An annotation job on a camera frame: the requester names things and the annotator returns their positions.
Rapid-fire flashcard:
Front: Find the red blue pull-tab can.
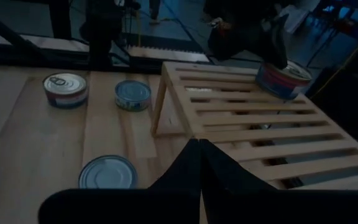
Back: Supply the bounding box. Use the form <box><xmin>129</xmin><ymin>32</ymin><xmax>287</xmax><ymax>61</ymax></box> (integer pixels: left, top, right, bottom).
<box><xmin>255</xmin><ymin>59</ymin><xmax>313</xmax><ymax>100</ymax></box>
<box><xmin>42</xmin><ymin>72</ymin><xmax>89</xmax><ymax>110</ymax></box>

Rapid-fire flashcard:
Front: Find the yellow cable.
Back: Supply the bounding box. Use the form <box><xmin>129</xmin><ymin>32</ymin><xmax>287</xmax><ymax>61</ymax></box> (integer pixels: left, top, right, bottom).
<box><xmin>309</xmin><ymin>27</ymin><xmax>358</xmax><ymax>98</ymax></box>

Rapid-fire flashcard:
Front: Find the wooden slatted shelf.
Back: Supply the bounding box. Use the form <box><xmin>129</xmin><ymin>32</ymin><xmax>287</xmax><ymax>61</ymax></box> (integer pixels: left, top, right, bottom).
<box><xmin>150</xmin><ymin>60</ymin><xmax>358</xmax><ymax>191</ymax></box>

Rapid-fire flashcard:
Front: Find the green label flat-lid can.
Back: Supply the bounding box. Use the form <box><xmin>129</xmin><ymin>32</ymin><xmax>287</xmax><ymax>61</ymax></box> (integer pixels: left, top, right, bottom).
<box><xmin>114</xmin><ymin>79</ymin><xmax>152</xmax><ymax>112</ymax></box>
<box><xmin>78</xmin><ymin>154</ymin><xmax>139</xmax><ymax>190</ymax></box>

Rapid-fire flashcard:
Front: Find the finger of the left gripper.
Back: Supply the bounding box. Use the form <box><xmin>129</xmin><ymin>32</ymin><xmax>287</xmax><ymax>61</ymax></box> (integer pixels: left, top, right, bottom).
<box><xmin>259</xmin><ymin>14</ymin><xmax>289</xmax><ymax>70</ymax></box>

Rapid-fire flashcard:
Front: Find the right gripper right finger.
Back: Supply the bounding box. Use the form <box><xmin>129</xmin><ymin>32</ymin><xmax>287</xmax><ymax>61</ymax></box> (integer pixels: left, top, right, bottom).
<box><xmin>201</xmin><ymin>139</ymin><xmax>358</xmax><ymax>224</ymax></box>

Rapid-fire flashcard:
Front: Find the person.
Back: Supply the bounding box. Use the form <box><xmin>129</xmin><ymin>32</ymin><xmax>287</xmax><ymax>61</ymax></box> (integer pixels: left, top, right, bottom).
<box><xmin>147</xmin><ymin>0</ymin><xmax>163</xmax><ymax>26</ymax></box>

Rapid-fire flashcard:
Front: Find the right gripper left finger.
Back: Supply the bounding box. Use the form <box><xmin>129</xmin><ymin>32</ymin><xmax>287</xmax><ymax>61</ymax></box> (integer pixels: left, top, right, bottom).
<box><xmin>37</xmin><ymin>139</ymin><xmax>202</xmax><ymax>224</ymax></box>

